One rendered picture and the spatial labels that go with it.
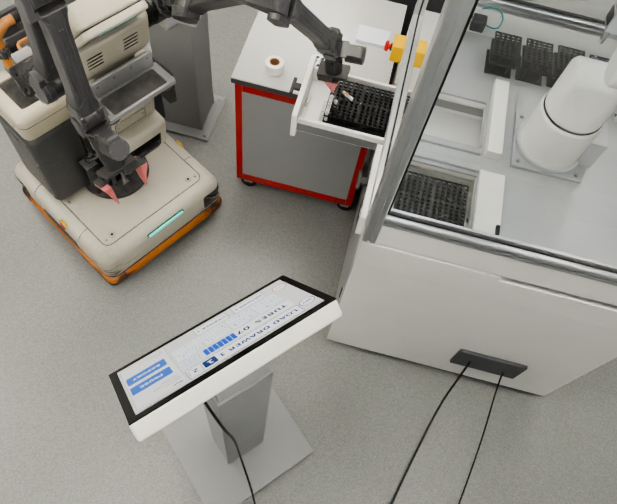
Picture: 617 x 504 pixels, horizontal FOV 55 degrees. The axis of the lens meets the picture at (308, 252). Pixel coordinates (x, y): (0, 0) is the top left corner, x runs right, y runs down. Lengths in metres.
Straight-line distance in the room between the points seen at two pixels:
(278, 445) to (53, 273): 1.23
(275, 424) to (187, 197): 1.01
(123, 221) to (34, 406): 0.81
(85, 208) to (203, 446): 1.08
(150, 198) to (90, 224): 0.26
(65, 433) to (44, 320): 0.49
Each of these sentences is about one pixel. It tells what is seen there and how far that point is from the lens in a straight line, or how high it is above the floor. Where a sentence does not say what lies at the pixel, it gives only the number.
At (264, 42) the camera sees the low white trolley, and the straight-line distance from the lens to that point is 2.44.
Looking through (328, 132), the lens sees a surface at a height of 0.87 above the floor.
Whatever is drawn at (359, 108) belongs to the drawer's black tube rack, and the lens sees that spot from 2.07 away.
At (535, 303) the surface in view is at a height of 0.84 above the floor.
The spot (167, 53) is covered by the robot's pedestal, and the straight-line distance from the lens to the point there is 2.79.
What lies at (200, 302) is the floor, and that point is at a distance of 2.64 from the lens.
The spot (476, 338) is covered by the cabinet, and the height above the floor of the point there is 0.47.
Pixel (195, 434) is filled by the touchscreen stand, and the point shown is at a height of 0.04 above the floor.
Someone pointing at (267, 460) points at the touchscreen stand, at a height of 0.04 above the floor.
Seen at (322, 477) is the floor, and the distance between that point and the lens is 2.47.
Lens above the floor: 2.43
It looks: 62 degrees down
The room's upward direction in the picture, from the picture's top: 12 degrees clockwise
